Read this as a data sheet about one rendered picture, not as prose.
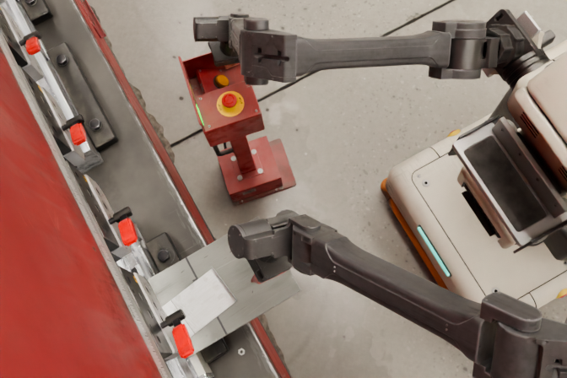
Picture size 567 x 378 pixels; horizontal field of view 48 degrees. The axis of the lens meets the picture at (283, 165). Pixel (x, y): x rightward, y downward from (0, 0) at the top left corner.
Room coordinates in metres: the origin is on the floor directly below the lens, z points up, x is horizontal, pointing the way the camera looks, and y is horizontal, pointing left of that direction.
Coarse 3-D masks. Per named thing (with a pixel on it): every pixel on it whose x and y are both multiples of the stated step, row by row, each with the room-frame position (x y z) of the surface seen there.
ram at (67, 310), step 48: (0, 48) 0.56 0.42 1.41; (0, 96) 0.40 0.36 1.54; (0, 144) 0.29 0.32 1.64; (48, 144) 0.38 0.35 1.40; (0, 192) 0.21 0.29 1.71; (48, 192) 0.26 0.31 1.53; (0, 240) 0.15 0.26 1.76; (48, 240) 0.18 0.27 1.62; (0, 288) 0.10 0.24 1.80; (48, 288) 0.11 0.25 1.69; (96, 288) 0.13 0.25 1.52; (0, 336) 0.05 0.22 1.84; (48, 336) 0.06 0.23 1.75; (96, 336) 0.07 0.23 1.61
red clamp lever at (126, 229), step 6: (120, 210) 0.30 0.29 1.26; (126, 210) 0.30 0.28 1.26; (114, 216) 0.29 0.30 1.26; (120, 216) 0.29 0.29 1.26; (126, 216) 0.29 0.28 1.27; (114, 222) 0.28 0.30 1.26; (120, 222) 0.28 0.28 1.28; (126, 222) 0.27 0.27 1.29; (120, 228) 0.26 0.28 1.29; (126, 228) 0.26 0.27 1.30; (132, 228) 0.26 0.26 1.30; (126, 234) 0.25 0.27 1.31; (132, 234) 0.24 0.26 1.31; (126, 240) 0.23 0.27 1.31; (132, 240) 0.23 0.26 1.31
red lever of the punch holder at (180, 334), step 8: (176, 312) 0.12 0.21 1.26; (168, 320) 0.11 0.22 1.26; (176, 320) 0.10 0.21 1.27; (176, 328) 0.09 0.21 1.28; (184, 328) 0.09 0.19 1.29; (176, 336) 0.08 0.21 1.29; (184, 336) 0.07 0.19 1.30; (176, 344) 0.06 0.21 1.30; (184, 344) 0.06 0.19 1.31; (192, 344) 0.06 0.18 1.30; (184, 352) 0.05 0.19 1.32; (192, 352) 0.05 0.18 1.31
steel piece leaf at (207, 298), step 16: (208, 272) 0.22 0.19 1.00; (192, 288) 0.19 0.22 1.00; (208, 288) 0.18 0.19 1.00; (224, 288) 0.18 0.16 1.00; (176, 304) 0.16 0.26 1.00; (192, 304) 0.16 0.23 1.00; (208, 304) 0.15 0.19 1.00; (224, 304) 0.15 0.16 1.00; (192, 320) 0.12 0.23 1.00; (208, 320) 0.12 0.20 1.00
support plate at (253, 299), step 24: (216, 240) 0.28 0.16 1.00; (192, 264) 0.24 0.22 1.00; (216, 264) 0.23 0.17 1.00; (240, 264) 0.22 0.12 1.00; (168, 288) 0.20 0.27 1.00; (240, 288) 0.17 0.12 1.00; (264, 288) 0.17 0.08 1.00; (288, 288) 0.16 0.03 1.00; (240, 312) 0.13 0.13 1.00; (264, 312) 0.12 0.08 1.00; (192, 336) 0.09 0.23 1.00; (216, 336) 0.09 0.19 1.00
